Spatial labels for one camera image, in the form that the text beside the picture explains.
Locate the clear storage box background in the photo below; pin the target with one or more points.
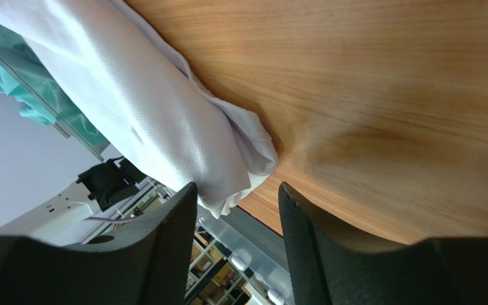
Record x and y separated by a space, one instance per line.
253 246

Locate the background shelf with items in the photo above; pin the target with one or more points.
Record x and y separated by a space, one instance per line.
214 277

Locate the white t shirt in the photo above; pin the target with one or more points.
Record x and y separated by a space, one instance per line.
142 95

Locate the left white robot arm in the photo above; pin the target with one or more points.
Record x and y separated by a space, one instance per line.
94 191

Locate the clear plastic bin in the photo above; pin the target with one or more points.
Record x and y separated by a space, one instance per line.
36 97

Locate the mint green t shirt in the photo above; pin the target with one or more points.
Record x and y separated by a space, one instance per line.
24 84

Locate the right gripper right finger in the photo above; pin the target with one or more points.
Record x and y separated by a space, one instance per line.
332 262

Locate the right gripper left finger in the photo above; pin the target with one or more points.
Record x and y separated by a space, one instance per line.
144 262

